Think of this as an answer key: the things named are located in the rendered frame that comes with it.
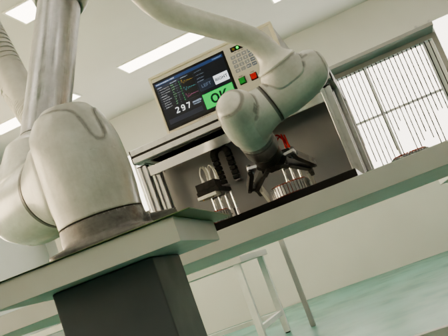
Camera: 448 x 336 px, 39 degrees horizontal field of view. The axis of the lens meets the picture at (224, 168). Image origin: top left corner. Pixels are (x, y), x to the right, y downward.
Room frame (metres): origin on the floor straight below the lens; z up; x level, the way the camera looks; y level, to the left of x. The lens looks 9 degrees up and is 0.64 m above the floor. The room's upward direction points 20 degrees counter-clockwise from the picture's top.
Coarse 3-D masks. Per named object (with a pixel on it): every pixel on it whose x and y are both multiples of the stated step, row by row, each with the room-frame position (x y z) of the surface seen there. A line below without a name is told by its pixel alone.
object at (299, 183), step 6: (294, 180) 1.70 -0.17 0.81; (300, 180) 1.70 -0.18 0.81; (306, 180) 1.72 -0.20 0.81; (282, 186) 1.70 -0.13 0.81; (288, 186) 1.69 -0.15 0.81; (294, 186) 1.69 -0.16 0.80; (300, 186) 1.70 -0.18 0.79; (306, 186) 1.71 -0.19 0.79; (270, 192) 1.75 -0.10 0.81; (276, 192) 1.72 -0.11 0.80; (282, 192) 1.70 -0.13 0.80; (288, 192) 1.70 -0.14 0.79; (276, 198) 1.72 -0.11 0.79
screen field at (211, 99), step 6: (228, 84) 1.90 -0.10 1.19; (216, 90) 1.91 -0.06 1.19; (222, 90) 1.90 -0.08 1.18; (228, 90) 1.90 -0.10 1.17; (204, 96) 1.92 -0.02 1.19; (210, 96) 1.91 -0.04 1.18; (216, 96) 1.91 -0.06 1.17; (210, 102) 1.91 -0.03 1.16; (216, 102) 1.91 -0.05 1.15; (210, 108) 1.92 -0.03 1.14
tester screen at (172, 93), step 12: (216, 60) 1.90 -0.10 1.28; (192, 72) 1.92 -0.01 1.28; (204, 72) 1.91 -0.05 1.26; (216, 72) 1.90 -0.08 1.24; (228, 72) 1.89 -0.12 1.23; (156, 84) 1.95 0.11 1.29; (168, 84) 1.94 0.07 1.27; (180, 84) 1.93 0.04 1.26; (192, 84) 1.92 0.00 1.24; (168, 96) 1.94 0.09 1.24; (180, 96) 1.93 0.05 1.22; (192, 96) 1.93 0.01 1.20; (168, 108) 1.95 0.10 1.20; (192, 108) 1.93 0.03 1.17; (204, 108) 1.92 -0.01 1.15; (168, 120) 1.95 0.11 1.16
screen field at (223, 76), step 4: (224, 72) 1.89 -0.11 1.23; (216, 76) 1.90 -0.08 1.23; (220, 76) 1.90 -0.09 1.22; (224, 76) 1.90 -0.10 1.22; (228, 76) 1.89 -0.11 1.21; (204, 80) 1.91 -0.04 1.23; (208, 80) 1.91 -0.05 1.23; (212, 80) 1.91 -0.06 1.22; (216, 80) 1.90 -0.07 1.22; (220, 80) 1.90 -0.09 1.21; (224, 80) 1.90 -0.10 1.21; (200, 84) 1.92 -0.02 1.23; (204, 84) 1.91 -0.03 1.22; (208, 84) 1.91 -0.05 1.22; (212, 84) 1.91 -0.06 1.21; (216, 84) 1.90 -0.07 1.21; (200, 88) 1.92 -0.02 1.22; (204, 88) 1.91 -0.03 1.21; (208, 88) 1.91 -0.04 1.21
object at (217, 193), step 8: (200, 184) 1.86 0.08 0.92; (208, 184) 1.85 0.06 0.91; (216, 184) 1.85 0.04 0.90; (200, 192) 1.86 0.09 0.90; (208, 192) 1.85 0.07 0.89; (216, 192) 1.83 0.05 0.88; (224, 192) 1.93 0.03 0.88; (200, 200) 1.84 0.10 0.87; (216, 208) 1.95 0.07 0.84; (232, 208) 1.94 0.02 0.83
